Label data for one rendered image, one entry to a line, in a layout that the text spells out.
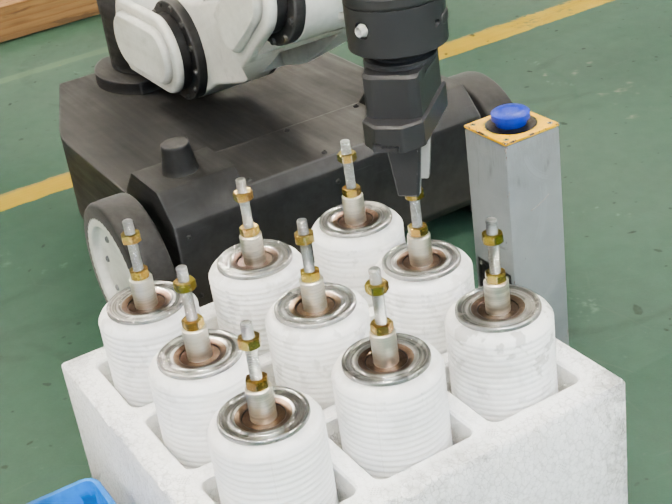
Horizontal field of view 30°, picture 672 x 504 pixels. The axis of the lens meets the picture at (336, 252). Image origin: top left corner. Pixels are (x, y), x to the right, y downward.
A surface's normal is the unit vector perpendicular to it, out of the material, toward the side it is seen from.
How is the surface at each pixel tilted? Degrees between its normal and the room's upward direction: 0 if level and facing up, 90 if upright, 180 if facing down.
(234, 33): 90
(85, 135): 0
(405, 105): 90
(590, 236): 0
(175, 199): 46
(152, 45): 90
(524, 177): 90
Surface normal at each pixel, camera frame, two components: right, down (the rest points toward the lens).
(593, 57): -0.13, -0.87
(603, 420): 0.52, 0.35
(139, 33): -0.85, 0.34
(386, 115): -0.29, 0.49
